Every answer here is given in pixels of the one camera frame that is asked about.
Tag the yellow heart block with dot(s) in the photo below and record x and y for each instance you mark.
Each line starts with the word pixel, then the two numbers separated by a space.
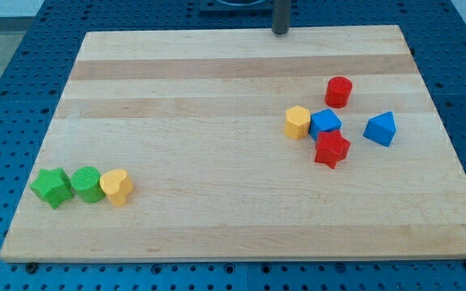
pixel 116 185

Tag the blue triangular prism block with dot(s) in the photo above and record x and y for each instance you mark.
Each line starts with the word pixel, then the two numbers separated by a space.
pixel 381 129

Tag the blue cube block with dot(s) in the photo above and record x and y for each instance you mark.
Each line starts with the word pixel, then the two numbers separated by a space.
pixel 323 121

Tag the red star block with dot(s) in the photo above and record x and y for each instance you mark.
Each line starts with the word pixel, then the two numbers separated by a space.
pixel 331 148

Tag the wooden board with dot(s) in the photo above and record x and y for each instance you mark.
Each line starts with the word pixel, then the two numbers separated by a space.
pixel 197 119

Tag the red cylinder block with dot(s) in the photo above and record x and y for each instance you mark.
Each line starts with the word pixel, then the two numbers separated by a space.
pixel 338 92

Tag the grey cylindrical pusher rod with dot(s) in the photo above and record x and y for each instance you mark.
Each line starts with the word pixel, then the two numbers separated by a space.
pixel 281 16

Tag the yellow hexagon block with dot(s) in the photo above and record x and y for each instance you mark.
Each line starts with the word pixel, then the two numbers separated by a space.
pixel 297 122

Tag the green star block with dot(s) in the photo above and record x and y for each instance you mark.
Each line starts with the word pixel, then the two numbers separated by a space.
pixel 52 186

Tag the green cylinder block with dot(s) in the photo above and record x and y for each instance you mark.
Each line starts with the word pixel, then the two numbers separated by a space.
pixel 86 183

